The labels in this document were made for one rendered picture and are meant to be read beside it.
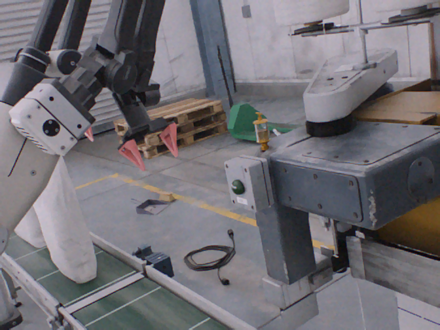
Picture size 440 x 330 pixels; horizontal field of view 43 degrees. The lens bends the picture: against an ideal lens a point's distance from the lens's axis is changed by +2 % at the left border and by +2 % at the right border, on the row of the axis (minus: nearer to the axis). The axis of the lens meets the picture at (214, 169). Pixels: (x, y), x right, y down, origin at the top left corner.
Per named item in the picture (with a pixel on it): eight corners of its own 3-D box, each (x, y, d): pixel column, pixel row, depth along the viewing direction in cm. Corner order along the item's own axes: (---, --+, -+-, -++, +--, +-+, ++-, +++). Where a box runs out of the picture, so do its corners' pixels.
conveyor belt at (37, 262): (-30, 226, 444) (-33, 216, 441) (21, 209, 463) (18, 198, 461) (71, 325, 264) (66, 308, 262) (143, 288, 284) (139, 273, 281)
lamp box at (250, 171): (232, 205, 105) (223, 161, 102) (249, 197, 107) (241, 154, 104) (256, 213, 99) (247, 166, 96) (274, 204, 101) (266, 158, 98)
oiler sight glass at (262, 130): (254, 141, 104) (251, 123, 103) (264, 137, 106) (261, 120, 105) (262, 142, 102) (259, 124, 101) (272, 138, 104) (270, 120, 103)
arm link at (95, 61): (71, 69, 118) (88, 80, 116) (102, 37, 121) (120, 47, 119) (86, 95, 126) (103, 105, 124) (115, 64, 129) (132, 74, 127)
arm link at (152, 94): (116, 55, 130) (143, 70, 126) (146, 54, 139) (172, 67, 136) (105, 101, 135) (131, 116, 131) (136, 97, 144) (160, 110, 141)
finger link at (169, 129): (189, 148, 132) (171, 114, 133) (165, 158, 129) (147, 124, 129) (179, 158, 138) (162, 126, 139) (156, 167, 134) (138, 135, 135)
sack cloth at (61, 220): (44, 264, 316) (5, 145, 296) (79, 250, 327) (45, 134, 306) (70, 291, 278) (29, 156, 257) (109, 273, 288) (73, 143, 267)
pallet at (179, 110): (115, 131, 717) (113, 120, 713) (193, 107, 771) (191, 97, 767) (140, 137, 647) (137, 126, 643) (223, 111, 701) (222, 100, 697)
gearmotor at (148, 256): (126, 272, 310) (120, 248, 306) (149, 260, 317) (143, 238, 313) (152, 287, 285) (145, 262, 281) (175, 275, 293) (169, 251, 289)
